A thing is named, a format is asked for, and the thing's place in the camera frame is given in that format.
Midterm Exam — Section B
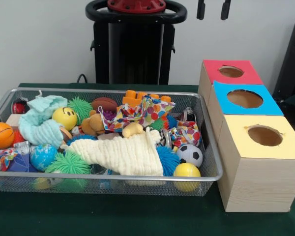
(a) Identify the yellow smiley ball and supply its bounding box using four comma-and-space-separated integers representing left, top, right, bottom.
52, 107, 78, 131

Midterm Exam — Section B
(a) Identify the mint green muslin cloth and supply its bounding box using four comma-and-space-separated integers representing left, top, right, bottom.
18, 95, 68, 148

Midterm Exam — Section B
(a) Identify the green spiky rubber ball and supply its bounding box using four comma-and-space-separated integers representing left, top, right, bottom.
44, 150, 92, 175

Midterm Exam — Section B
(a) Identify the orange toy building brick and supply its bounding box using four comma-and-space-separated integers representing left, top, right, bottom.
122, 89, 172, 108

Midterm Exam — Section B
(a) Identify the orange toy basketball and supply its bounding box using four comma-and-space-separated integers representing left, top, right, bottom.
0, 122, 15, 149

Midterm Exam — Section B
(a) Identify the wooden box with three holes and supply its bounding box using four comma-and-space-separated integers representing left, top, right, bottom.
198, 59, 295, 213

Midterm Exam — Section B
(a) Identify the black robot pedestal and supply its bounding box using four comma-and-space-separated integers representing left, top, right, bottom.
85, 0, 187, 86

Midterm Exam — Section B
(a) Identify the colourful polka dot cloth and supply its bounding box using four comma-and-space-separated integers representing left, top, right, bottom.
167, 119, 202, 148
102, 95, 177, 132

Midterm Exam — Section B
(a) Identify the shallow mesh bin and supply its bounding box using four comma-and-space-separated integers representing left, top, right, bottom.
0, 88, 224, 197

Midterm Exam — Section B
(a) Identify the blue globe ball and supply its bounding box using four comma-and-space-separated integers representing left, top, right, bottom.
29, 144, 59, 172

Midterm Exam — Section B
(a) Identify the plain yellow ball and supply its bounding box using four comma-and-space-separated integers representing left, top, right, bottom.
173, 162, 202, 192

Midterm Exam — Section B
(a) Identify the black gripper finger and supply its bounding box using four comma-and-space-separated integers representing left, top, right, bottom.
220, 0, 232, 21
196, 0, 207, 20

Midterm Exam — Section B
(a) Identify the cream muslin cloth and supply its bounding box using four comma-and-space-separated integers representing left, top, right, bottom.
60, 127, 164, 177

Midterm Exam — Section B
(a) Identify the black and white soccer ball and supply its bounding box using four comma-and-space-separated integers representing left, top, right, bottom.
176, 144, 204, 168

